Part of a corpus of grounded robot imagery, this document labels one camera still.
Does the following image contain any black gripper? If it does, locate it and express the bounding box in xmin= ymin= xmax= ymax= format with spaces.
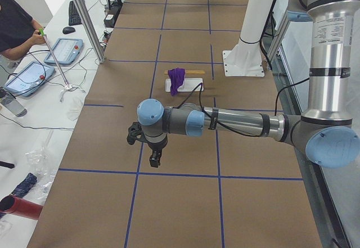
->
xmin=145 ymin=133 xmax=168 ymax=167

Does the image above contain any purple towel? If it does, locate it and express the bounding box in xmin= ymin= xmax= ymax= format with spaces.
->
xmin=167 ymin=67 xmax=186 ymax=96

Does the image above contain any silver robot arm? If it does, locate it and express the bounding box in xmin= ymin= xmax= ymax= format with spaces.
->
xmin=127 ymin=0 xmax=359 ymax=168

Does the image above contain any white wooden towel rack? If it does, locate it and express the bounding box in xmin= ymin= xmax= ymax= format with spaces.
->
xmin=164 ymin=69 xmax=205 ymax=93

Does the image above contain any far blue teach pendant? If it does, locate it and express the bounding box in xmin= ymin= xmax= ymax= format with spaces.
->
xmin=49 ymin=38 xmax=83 ymax=66

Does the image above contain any blue teach pendant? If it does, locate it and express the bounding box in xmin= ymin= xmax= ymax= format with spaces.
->
xmin=4 ymin=61 xmax=55 ymax=97
xmin=49 ymin=38 xmax=83 ymax=66

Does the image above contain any black box with label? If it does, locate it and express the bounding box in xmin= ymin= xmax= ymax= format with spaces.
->
xmin=103 ymin=7 xmax=120 ymax=28

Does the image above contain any near blue teach pendant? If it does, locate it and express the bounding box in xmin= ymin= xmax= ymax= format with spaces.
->
xmin=4 ymin=61 xmax=55 ymax=97

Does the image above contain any red cylinder bottle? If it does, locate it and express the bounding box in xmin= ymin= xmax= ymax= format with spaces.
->
xmin=1 ymin=195 xmax=43 ymax=220

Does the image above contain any clear water bottle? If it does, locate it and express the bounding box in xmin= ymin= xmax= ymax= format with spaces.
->
xmin=0 ymin=87 xmax=27 ymax=117

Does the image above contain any black computer mouse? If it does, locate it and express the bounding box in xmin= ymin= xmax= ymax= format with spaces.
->
xmin=62 ymin=26 xmax=76 ymax=34

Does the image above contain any black keyboard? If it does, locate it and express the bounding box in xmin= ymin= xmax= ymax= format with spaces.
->
xmin=68 ymin=1 xmax=82 ymax=26

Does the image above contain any person in black shirt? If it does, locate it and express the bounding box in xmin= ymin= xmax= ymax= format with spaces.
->
xmin=1 ymin=0 xmax=45 ymax=61

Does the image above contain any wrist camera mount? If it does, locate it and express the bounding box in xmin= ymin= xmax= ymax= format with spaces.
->
xmin=127 ymin=122 xmax=147 ymax=145

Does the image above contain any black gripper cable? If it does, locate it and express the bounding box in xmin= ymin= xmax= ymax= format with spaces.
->
xmin=175 ymin=76 xmax=310 ymax=138

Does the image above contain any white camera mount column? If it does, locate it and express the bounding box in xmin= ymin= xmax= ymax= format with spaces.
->
xmin=223 ymin=0 xmax=275 ymax=77

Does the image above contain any aluminium frame post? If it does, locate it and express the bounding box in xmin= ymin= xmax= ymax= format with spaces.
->
xmin=73 ymin=0 xmax=105 ymax=64

